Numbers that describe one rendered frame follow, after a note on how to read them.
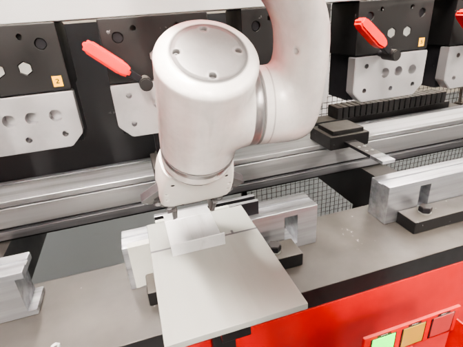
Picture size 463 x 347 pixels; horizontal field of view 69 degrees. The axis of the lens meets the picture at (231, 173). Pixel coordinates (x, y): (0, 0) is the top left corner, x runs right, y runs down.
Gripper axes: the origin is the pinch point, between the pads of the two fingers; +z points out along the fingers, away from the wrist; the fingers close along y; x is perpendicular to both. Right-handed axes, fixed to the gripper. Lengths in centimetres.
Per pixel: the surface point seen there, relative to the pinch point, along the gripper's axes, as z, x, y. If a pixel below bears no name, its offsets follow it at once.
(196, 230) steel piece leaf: 6.1, 2.8, -0.4
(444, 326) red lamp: 10, 29, -40
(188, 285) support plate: -1.7, 12.4, 3.4
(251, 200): 10.4, -1.9, -12.7
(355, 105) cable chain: 32, -33, -63
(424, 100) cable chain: 33, -32, -91
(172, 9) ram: -18.1, -21.6, -1.4
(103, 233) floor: 192, -63, 43
